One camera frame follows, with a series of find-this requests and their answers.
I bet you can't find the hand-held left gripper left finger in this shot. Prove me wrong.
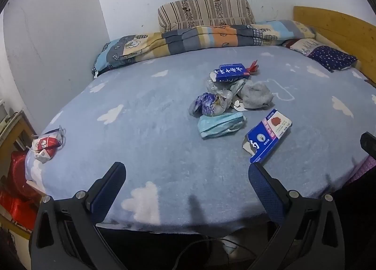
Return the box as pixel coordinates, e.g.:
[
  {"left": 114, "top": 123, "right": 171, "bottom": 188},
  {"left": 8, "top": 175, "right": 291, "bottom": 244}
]
[{"left": 29, "top": 162, "right": 127, "bottom": 270}]

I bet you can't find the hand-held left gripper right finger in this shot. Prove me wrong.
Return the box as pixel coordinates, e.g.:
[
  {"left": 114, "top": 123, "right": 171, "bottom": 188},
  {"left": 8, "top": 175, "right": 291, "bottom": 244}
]
[{"left": 244, "top": 163, "right": 345, "bottom": 270}]

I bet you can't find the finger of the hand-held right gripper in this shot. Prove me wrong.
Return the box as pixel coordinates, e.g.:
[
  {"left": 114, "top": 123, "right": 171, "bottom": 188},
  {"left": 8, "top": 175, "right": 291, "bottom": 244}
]
[{"left": 361, "top": 132, "right": 376, "bottom": 159}]

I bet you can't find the purple plastic basket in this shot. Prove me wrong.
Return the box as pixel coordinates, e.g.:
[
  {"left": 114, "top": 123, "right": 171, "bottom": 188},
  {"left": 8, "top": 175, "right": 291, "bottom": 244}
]
[{"left": 348, "top": 155, "right": 376, "bottom": 185}]

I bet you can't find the blue and red box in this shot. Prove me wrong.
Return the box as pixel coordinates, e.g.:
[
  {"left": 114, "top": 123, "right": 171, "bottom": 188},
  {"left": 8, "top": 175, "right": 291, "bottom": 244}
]
[{"left": 242, "top": 109, "right": 293, "bottom": 164}]

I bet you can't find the red and white paper bag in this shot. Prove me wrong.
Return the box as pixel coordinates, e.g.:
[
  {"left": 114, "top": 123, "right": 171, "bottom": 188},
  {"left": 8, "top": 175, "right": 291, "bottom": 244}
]
[
  {"left": 32, "top": 125, "right": 67, "bottom": 151},
  {"left": 26, "top": 147, "right": 53, "bottom": 165}
]

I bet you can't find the blue face mask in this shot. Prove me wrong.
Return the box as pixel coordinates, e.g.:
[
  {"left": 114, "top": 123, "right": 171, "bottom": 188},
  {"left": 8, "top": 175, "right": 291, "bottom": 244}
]
[{"left": 197, "top": 112, "right": 245, "bottom": 140}]

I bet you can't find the white cardboard scrap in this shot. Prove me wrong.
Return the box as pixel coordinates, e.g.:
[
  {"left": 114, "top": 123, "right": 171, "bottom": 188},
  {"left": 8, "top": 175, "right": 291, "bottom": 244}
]
[{"left": 231, "top": 98, "right": 248, "bottom": 112}]

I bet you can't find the grey cloth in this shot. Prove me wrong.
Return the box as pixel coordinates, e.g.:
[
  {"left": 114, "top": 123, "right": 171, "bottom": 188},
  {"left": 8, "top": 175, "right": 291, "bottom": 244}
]
[{"left": 230, "top": 79, "right": 274, "bottom": 110}]

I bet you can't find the clear plastic bag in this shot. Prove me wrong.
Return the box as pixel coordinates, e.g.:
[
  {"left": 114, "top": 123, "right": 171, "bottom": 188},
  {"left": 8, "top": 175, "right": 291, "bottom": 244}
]
[{"left": 206, "top": 78, "right": 235, "bottom": 111}]

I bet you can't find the blue plastic bag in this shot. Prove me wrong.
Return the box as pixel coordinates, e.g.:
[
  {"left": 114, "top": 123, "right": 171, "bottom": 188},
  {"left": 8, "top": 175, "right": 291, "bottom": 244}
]
[{"left": 189, "top": 91, "right": 219, "bottom": 117}]

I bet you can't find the blue drink carton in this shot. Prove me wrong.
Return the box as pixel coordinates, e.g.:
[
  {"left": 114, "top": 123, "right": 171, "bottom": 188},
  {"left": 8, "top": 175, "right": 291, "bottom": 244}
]
[{"left": 210, "top": 63, "right": 251, "bottom": 83}]

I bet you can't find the light blue cloud blanket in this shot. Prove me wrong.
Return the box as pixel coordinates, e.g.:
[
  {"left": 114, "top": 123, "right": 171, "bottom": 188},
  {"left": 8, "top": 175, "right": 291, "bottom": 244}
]
[{"left": 25, "top": 45, "right": 376, "bottom": 234}]

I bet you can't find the red plastic stool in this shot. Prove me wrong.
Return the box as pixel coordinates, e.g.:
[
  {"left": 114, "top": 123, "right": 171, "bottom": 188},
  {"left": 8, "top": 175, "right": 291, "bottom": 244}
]
[{"left": 0, "top": 151, "right": 39, "bottom": 231}]

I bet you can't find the navy star pillow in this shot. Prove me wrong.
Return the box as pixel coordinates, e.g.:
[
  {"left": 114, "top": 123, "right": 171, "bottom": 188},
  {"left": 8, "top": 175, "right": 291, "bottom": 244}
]
[{"left": 307, "top": 45, "right": 358, "bottom": 72}]

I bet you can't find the wooden shelf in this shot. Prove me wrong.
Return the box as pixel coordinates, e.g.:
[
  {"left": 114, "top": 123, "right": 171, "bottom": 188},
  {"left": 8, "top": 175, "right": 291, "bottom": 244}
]
[{"left": 0, "top": 110, "right": 37, "bottom": 157}]

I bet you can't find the white patterned pillow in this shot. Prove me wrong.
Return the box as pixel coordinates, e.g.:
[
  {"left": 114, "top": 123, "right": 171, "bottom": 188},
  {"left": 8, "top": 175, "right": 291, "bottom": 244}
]
[{"left": 282, "top": 38, "right": 324, "bottom": 57}]

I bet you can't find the wooden headboard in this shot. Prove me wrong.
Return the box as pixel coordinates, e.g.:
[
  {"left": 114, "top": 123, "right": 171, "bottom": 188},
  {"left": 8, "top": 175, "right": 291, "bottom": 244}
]
[{"left": 293, "top": 6, "right": 376, "bottom": 83}]

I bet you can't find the patchwork cartoon quilt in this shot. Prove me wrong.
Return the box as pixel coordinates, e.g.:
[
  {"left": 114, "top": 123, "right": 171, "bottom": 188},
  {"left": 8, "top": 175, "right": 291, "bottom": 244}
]
[{"left": 92, "top": 20, "right": 316, "bottom": 78}]

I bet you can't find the striped beige pillow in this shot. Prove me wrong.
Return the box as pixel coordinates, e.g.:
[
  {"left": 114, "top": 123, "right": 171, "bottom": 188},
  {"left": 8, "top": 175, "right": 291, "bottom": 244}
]
[{"left": 158, "top": 0, "right": 255, "bottom": 34}]

